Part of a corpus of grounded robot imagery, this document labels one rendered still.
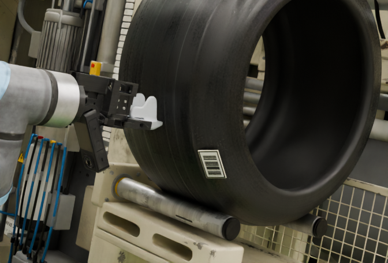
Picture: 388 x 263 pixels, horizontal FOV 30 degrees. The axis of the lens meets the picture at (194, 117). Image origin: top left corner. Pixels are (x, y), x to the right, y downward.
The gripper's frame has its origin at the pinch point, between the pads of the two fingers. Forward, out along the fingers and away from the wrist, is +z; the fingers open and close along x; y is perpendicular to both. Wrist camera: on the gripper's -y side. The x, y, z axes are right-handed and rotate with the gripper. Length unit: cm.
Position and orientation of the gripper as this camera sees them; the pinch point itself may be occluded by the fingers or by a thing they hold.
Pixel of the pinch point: (155, 126)
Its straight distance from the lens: 133.4
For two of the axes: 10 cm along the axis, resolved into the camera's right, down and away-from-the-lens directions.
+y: 2.0, -9.8, -0.5
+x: -6.7, -1.8, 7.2
